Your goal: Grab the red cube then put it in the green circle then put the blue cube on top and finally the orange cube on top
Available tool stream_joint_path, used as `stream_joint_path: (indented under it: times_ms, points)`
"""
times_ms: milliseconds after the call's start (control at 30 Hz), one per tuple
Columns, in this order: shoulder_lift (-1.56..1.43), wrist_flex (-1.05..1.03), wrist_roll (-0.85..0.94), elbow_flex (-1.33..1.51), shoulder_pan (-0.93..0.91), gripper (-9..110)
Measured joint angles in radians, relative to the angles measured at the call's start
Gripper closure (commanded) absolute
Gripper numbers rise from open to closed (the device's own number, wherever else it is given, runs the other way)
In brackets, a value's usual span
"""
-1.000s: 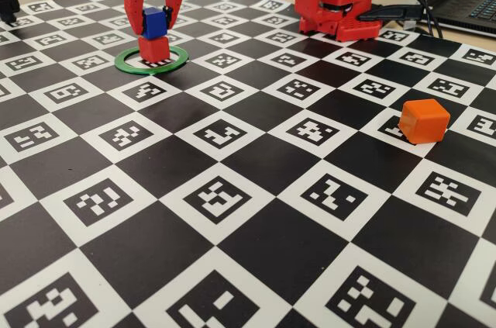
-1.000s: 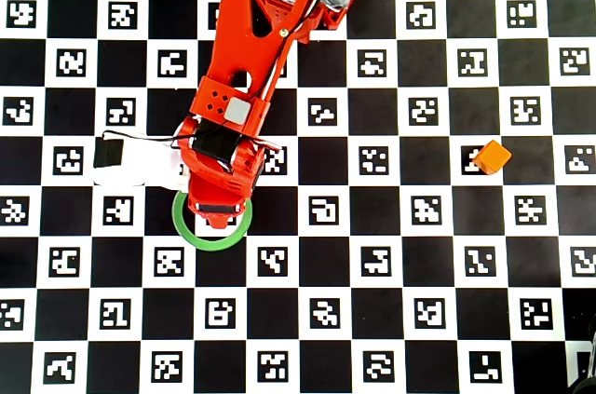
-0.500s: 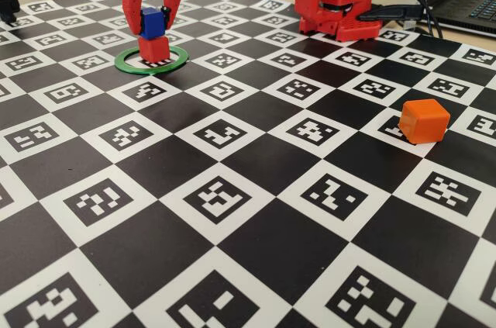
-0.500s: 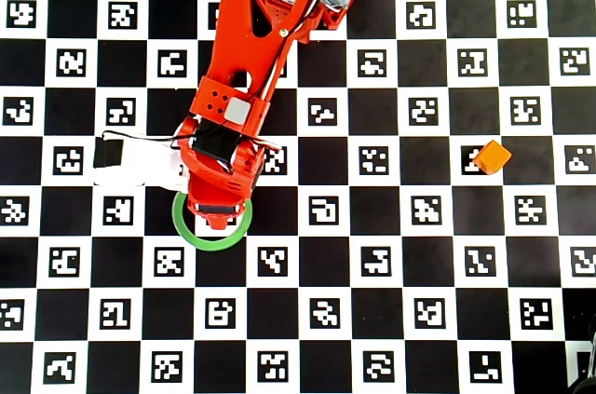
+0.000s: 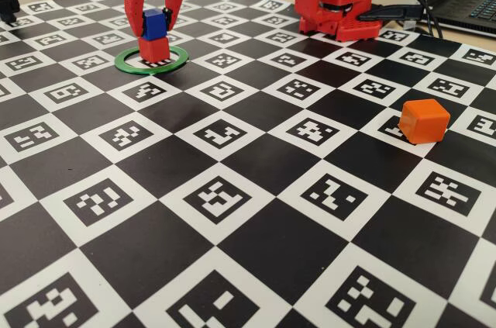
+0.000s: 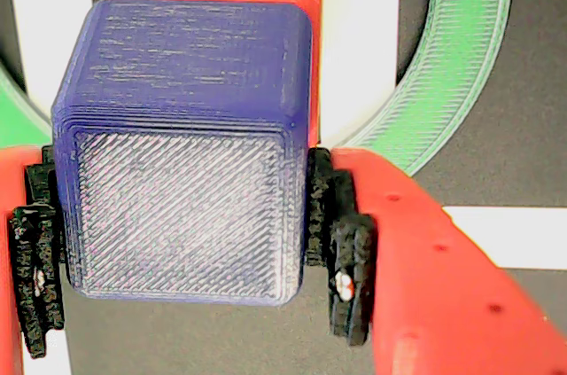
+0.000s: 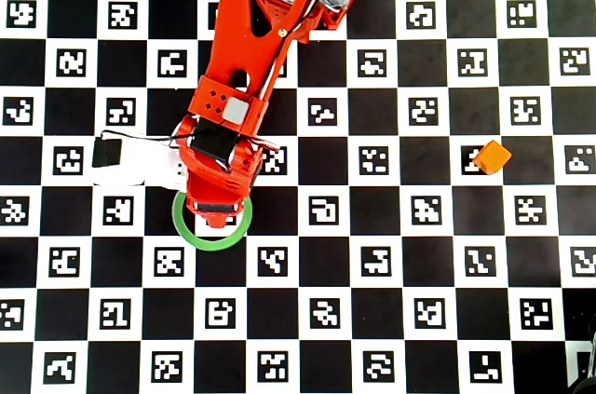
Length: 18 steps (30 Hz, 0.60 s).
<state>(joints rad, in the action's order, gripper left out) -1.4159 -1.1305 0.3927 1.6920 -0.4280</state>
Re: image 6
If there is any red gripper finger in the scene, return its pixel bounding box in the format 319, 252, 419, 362
305, 146, 567, 375
0, 145, 66, 375

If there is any checkerboard marker mat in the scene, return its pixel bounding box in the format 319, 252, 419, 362
0, 0, 567, 375

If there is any green ring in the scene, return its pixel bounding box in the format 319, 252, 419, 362
0, 0, 515, 177

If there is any blue cube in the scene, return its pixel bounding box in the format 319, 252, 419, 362
50, 0, 314, 308

